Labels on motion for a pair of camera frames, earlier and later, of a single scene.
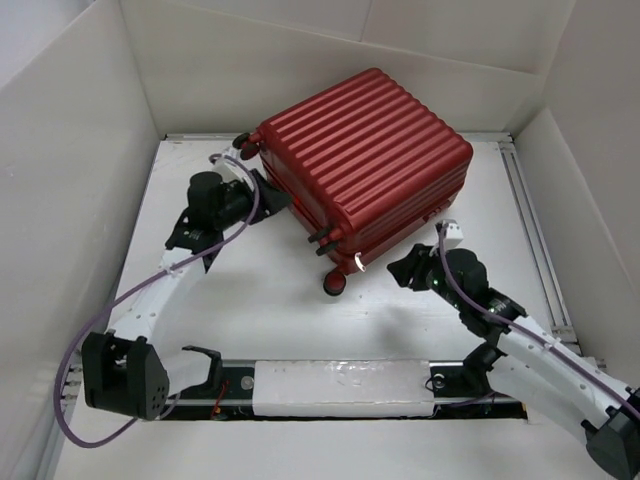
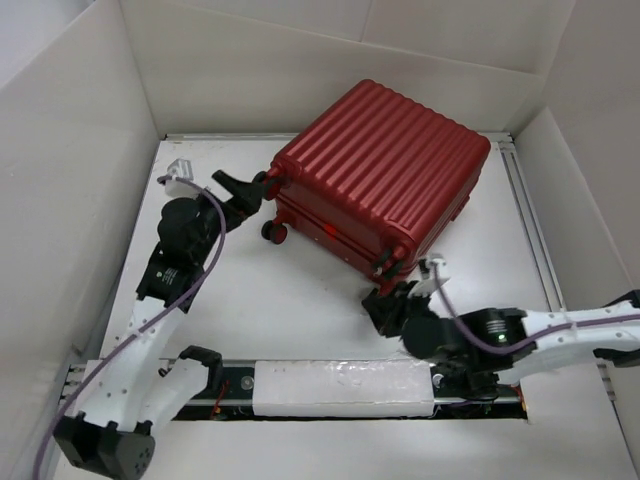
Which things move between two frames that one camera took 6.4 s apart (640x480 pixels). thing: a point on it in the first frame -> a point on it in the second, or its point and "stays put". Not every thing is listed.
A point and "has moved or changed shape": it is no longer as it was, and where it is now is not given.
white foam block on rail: [376, 388] stays put
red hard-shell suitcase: [366, 161] has moved or changed shape
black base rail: [457, 394] stays put
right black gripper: [412, 265] -> [385, 309]
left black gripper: [270, 199] -> [245, 201]
